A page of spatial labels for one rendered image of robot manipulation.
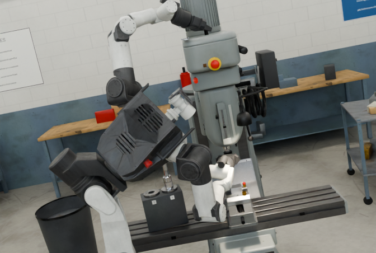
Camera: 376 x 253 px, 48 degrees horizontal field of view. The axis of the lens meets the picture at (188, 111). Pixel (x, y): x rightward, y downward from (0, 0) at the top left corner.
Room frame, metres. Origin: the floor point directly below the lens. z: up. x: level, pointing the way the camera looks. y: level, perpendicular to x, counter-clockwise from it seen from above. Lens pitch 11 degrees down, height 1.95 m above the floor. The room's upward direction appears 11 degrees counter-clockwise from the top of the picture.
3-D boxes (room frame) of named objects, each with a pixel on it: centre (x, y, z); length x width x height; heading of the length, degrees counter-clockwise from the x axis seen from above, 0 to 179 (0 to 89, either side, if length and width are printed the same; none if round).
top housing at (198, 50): (2.21, -0.17, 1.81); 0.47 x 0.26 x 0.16; 179
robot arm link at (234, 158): (2.11, -0.14, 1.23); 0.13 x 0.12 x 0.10; 74
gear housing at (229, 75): (2.24, -0.17, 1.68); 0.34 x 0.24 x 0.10; 179
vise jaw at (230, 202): (2.14, -0.17, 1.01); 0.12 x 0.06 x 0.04; 86
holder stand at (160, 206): (2.21, 0.23, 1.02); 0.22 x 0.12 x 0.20; 99
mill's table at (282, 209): (2.20, -0.12, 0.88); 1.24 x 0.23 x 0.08; 89
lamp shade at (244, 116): (1.98, -0.26, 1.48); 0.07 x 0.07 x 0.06
